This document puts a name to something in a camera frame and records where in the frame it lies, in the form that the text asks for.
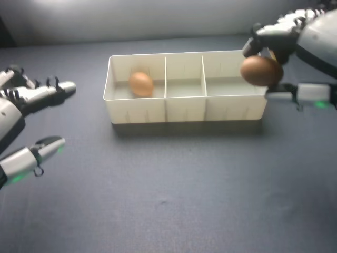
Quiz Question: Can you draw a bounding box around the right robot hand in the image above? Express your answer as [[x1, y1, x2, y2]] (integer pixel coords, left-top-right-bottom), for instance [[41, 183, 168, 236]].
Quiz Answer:
[[241, 7, 337, 111]]

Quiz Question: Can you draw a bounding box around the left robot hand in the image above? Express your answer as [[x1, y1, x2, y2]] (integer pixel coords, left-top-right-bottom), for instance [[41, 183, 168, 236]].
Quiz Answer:
[[0, 66, 77, 191]]

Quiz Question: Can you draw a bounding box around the brown egg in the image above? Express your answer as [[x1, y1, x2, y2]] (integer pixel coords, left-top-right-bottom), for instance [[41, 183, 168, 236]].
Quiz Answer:
[[128, 71, 154, 97], [240, 55, 284, 87]]

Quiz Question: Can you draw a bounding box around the white divided tray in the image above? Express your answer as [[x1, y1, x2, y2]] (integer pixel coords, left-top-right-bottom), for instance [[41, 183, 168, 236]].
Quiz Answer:
[[103, 50, 270, 125]]

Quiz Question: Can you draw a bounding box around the grey table cloth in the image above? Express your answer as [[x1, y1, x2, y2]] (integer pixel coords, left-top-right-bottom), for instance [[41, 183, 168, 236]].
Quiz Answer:
[[0, 32, 337, 253]]

